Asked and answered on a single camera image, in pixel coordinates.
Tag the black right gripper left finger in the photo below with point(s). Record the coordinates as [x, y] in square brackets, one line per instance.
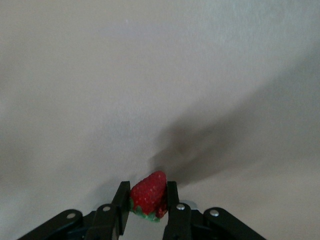
[117, 212]

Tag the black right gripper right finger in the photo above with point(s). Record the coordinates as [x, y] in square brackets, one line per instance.
[175, 220]

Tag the red strawberry with green leaves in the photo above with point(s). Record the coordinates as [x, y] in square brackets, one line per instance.
[147, 195]

